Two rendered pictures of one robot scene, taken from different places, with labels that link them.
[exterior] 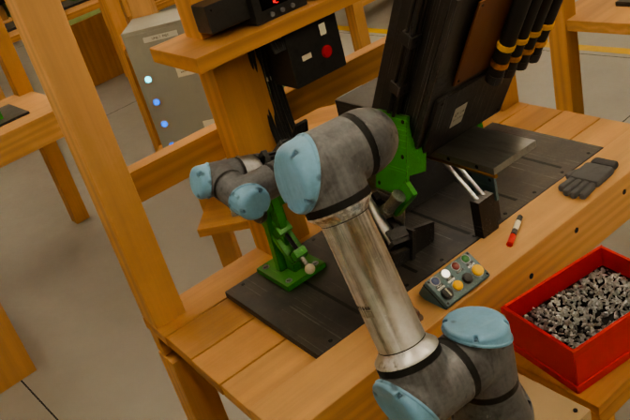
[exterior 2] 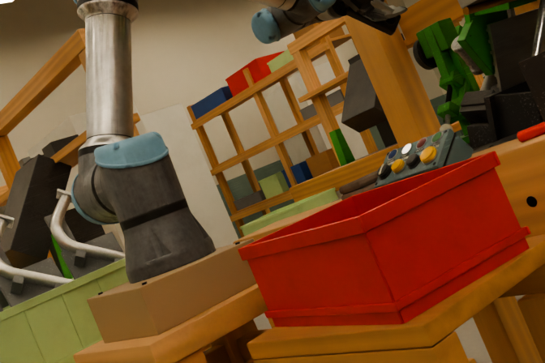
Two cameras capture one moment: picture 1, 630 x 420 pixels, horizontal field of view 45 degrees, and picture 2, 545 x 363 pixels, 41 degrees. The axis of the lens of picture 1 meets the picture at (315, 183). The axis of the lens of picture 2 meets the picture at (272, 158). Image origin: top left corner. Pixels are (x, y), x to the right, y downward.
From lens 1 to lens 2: 2.09 m
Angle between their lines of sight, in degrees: 85
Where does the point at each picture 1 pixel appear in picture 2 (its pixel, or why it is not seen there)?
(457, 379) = (86, 180)
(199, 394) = not seen: hidden behind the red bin
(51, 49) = not seen: outside the picture
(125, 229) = (369, 61)
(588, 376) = (276, 306)
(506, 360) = (109, 184)
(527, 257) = (510, 161)
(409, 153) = not seen: outside the picture
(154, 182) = (421, 23)
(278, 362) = not seen: hidden behind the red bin
